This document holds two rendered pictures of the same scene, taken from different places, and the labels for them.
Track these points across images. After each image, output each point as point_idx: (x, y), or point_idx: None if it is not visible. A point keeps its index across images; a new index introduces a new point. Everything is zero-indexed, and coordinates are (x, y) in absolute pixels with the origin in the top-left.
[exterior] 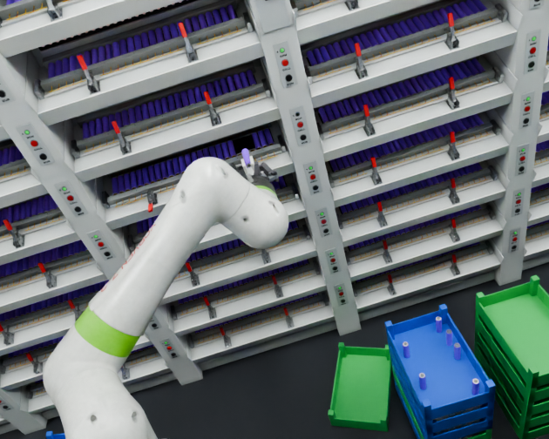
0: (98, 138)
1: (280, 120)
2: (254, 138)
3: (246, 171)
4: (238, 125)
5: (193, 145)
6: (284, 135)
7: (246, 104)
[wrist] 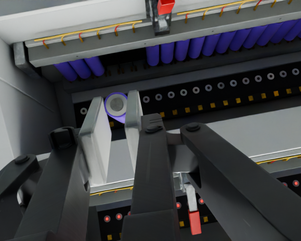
0: None
1: (34, 117)
2: (97, 69)
3: (134, 156)
4: None
5: (254, 120)
6: (18, 90)
7: (109, 186)
